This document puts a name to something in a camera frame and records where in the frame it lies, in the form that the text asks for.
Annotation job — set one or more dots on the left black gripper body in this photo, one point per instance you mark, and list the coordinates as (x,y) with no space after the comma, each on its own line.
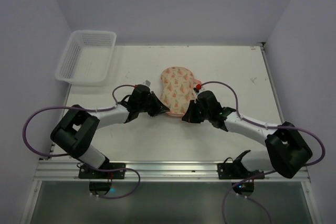
(153,103)

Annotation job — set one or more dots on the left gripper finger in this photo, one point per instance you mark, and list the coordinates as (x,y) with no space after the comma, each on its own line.
(157,105)
(154,113)

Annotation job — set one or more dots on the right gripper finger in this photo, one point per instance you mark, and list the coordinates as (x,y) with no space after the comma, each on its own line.
(197,120)
(192,111)

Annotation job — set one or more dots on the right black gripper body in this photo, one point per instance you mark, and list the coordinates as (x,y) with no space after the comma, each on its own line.
(195,111)

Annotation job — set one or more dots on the floral mesh laundry bag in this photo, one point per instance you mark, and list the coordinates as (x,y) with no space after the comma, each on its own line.
(178,89)

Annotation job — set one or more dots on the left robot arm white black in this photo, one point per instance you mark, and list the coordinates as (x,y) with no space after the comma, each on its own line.
(76,129)

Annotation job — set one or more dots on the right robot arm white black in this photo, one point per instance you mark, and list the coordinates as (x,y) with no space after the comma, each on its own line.
(286,150)

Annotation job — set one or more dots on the white plastic mesh basket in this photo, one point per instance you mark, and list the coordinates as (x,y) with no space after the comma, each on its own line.
(86,59)

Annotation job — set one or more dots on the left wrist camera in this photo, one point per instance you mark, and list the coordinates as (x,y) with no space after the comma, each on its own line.
(147,83)

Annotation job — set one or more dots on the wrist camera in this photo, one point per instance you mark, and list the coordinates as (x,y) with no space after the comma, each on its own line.
(147,83)
(198,88)

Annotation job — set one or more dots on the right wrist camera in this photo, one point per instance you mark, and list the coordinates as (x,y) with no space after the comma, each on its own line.
(198,88)

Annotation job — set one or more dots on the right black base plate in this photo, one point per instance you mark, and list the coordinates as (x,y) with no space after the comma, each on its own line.
(233,169)

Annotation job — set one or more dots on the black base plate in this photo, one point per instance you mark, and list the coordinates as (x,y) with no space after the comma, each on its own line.
(233,169)
(106,171)

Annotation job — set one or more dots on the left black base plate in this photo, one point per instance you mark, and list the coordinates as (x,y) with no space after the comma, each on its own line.
(106,171)

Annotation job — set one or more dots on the aluminium mounting rail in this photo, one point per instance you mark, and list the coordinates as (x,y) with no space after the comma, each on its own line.
(149,172)

